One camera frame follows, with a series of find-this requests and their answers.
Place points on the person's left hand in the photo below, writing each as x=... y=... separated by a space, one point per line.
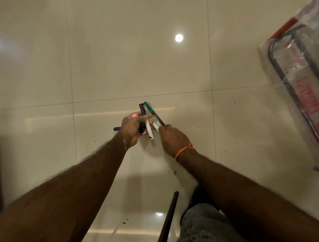
x=130 y=129

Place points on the person's right hand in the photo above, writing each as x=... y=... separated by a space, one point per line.
x=174 y=140

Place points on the person's left thumb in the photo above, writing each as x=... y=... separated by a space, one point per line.
x=145 y=118

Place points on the person's right fingers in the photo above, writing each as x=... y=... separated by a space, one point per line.
x=165 y=128

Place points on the short white pen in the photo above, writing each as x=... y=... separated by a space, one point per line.
x=156 y=125

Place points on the black marker pen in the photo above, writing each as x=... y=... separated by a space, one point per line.
x=142 y=108

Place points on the teal pen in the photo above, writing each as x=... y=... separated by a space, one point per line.
x=153 y=112

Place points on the pink highlighter pen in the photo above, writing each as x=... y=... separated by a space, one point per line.
x=134 y=115

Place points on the white marker pen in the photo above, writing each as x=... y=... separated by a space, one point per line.
x=149 y=129

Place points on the person's left forearm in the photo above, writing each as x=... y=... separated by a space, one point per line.
x=62 y=192

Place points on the person's right forearm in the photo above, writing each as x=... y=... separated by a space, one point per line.
x=249 y=199

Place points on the black rod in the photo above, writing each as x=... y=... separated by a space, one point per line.
x=169 y=215

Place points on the person's grey trouser leg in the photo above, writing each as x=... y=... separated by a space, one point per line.
x=206 y=222

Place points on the plastic wrapped metal frame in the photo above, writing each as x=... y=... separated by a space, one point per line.
x=296 y=69

